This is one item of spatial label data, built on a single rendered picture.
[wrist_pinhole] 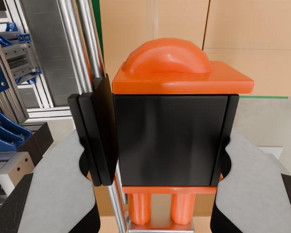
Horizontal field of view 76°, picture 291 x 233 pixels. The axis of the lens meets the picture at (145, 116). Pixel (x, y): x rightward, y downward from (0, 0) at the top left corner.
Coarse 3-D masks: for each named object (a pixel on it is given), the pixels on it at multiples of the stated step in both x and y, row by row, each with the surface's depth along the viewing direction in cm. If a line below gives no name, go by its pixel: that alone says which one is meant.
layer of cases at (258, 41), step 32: (128, 0) 67; (160, 0) 67; (192, 0) 67; (224, 0) 67; (256, 0) 67; (288, 0) 67; (128, 32) 72; (160, 32) 72; (192, 32) 72; (224, 32) 72; (256, 32) 71; (288, 32) 71; (256, 64) 77; (288, 64) 77; (288, 96) 83
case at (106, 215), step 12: (96, 192) 44; (108, 192) 44; (120, 192) 44; (108, 204) 41; (204, 204) 41; (108, 216) 39; (192, 216) 39; (204, 216) 39; (108, 228) 41; (204, 228) 40
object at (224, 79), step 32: (224, 64) 13; (128, 96) 10; (160, 96) 10; (192, 96) 10; (224, 96) 10; (128, 128) 11; (160, 128) 11; (192, 128) 11; (224, 128) 11; (128, 160) 12; (160, 160) 12; (192, 160) 12; (128, 192) 13; (160, 192) 13; (192, 192) 13
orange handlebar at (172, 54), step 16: (144, 48) 11; (160, 48) 10; (176, 48) 10; (192, 48) 10; (128, 64) 11; (144, 64) 10; (160, 64) 10; (176, 64) 10; (192, 64) 10; (208, 64) 11; (128, 208) 18; (144, 208) 16; (176, 208) 17; (192, 208) 17
